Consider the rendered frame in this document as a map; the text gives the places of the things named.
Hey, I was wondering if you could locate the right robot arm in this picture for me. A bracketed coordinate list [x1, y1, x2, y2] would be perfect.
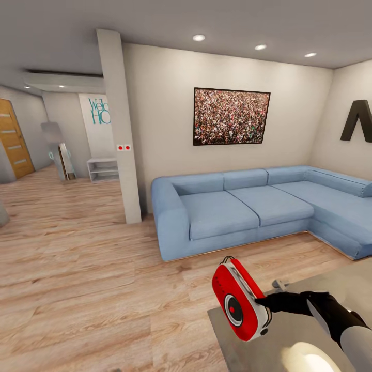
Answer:
[255, 277, 372, 372]

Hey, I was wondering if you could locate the radio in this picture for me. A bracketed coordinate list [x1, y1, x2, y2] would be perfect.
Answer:
[212, 258, 270, 343]

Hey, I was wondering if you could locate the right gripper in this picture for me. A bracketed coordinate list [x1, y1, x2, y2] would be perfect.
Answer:
[255, 292, 297, 314]

